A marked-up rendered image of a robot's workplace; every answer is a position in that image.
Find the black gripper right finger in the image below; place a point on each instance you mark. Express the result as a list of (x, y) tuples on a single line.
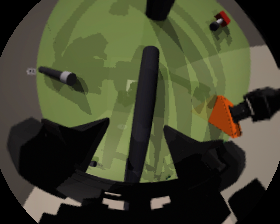
[(185, 151)]

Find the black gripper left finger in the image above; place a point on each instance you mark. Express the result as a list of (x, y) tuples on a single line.
[(81, 142)]

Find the black cylindrical post with cap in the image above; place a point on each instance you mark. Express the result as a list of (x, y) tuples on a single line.
[(158, 9)]

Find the black cylindrical pipe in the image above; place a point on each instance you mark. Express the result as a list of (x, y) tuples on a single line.
[(143, 115)]

